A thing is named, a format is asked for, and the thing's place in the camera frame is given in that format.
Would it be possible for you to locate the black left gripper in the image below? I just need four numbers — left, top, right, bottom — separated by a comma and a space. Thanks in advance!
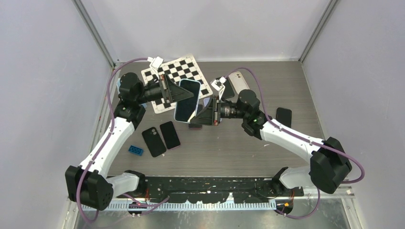
136, 73, 193, 105

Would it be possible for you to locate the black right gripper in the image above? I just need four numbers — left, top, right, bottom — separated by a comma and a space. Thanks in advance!
191, 96, 248, 127

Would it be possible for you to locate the dark phone from lilac case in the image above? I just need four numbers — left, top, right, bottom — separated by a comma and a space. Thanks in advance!
188, 104, 203, 129

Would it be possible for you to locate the light blue cased phone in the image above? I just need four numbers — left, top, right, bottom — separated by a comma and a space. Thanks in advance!
174, 79, 201, 123

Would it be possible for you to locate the black phone from case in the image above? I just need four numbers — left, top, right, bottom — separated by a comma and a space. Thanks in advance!
222, 77, 235, 99

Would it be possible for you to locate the purple edged phone from case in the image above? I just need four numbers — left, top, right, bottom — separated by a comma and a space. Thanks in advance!
160, 121, 181, 150

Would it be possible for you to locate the beige phone case with ring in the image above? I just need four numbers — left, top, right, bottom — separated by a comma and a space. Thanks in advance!
228, 72, 250, 94

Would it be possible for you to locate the lilac cased phone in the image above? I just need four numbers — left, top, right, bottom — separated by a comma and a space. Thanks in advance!
196, 97, 210, 116

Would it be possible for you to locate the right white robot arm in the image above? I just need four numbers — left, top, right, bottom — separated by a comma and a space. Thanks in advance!
191, 90, 352, 196

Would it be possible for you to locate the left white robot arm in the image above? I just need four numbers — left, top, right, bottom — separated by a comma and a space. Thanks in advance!
65, 73, 193, 211

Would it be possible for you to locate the black white chessboard mat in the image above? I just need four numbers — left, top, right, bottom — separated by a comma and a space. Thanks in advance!
141, 54, 213, 114

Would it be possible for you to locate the blue toy brick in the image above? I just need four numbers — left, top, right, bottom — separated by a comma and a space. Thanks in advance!
128, 146, 144, 156

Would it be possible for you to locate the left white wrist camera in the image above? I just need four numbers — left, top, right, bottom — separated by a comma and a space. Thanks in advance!
147, 56, 164, 77

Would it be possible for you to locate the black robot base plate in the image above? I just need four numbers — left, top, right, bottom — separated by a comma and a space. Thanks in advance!
127, 177, 304, 204

